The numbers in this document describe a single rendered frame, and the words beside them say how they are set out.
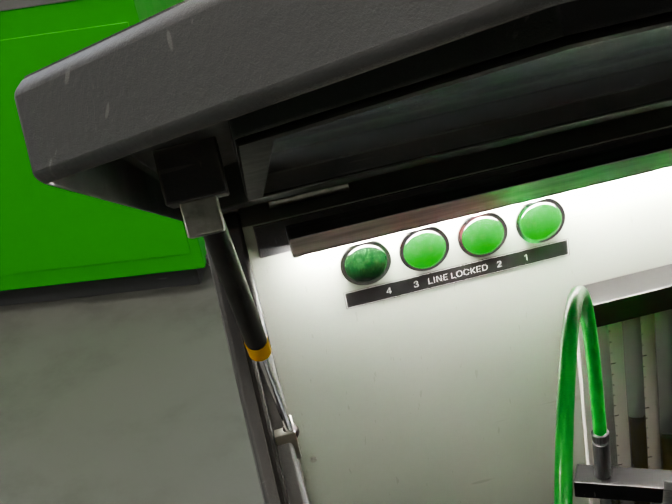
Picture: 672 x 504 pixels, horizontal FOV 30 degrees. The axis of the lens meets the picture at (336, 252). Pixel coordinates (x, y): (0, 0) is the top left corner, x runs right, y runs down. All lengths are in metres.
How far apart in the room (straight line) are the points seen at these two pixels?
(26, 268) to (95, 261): 0.22
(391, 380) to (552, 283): 0.20
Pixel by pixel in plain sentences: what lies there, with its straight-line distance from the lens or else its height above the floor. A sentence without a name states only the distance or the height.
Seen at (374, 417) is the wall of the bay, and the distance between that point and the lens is 1.36.
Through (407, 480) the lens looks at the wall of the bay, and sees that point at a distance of 1.42.
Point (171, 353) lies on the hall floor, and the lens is 3.65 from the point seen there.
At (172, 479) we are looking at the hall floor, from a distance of 3.22.
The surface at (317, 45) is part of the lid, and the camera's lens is 0.33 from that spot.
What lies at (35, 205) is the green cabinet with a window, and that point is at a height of 0.37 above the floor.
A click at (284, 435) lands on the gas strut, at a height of 1.32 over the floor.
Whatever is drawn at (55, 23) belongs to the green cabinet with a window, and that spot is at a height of 0.91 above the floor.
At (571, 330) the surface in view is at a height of 1.42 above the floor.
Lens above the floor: 2.04
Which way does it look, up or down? 31 degrees down
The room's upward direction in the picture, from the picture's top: 11 degrees counter-clockwise
